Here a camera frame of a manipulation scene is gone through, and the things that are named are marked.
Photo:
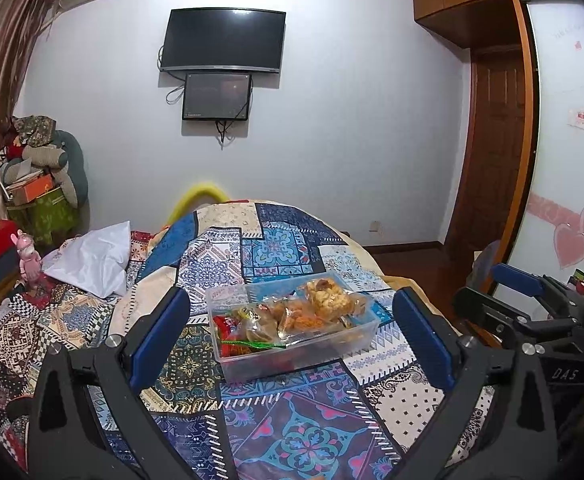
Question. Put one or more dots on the yellow curved chair back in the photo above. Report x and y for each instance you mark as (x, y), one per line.
(202, 195)

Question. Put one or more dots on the tan pastry packet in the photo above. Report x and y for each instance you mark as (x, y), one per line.
(259, 326)

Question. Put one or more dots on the white sliding wardrobe door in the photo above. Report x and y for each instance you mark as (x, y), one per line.
(561, 75)

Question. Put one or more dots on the patterned cloth bag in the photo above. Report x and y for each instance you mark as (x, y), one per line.
(34, 130)

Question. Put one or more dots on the white pillow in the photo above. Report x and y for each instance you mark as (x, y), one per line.
(94, 260)

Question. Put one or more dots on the yellow fried snack packet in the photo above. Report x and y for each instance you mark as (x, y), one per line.
(329, 297)

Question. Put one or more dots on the green box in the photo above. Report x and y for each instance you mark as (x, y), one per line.
(47, 217)

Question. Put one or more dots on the orange box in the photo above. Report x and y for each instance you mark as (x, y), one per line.
(32, 190)

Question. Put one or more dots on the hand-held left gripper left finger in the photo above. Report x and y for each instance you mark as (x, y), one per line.
(159, 332)

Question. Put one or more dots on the orange snack packet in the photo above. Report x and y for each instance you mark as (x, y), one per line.
(299, 317)

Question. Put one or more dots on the black wall television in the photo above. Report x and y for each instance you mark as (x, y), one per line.
(222, 40)

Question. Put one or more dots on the red label sticker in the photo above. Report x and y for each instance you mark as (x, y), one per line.
(579, 120)

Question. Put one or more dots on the pink toy figure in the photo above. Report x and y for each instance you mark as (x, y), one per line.
(28, 260)

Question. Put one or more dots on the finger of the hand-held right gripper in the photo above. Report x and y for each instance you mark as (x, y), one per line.
(486, 307)
(516, 277)

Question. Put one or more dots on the red snack bag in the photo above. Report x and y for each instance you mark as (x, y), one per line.
(224, 332)

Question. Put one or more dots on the clear plastic container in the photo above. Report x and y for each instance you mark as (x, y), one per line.
(282, 362)

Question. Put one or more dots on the wooden door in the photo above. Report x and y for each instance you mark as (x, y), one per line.
(491, 160)

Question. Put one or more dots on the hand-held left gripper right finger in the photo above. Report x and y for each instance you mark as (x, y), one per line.
(421, 342)

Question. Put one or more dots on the striped brown curtain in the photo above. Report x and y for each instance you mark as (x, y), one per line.
(2, 85)

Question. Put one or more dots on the green snack packet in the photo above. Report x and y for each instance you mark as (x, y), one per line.
(252, 345)

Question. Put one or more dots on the small black wall monitor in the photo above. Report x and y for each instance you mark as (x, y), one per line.
(217, 96)

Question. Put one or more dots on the wooden wardrobe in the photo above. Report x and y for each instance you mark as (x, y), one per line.
(471, 5)

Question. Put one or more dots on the pink heart sticker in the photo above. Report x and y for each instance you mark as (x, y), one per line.
(569, 242)

